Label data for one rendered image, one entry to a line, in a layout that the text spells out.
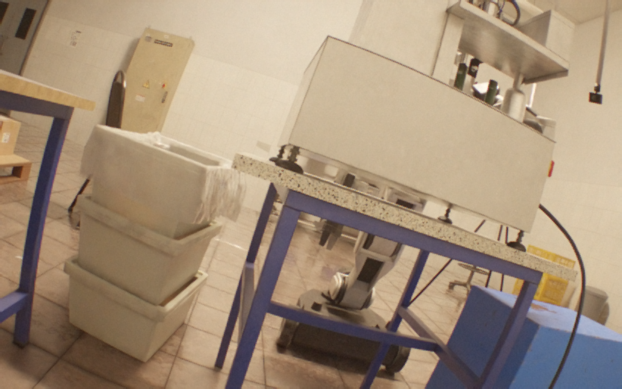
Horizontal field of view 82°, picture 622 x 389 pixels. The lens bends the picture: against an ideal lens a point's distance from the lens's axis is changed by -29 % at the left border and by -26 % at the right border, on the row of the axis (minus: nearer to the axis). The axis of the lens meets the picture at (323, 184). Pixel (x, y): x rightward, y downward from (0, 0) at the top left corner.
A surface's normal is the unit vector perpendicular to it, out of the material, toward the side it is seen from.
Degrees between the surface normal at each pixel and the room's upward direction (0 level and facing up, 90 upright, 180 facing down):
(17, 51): 90
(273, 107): 90
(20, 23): 90
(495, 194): 90
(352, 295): 113
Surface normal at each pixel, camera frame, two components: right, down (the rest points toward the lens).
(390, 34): 0.14, 0.07
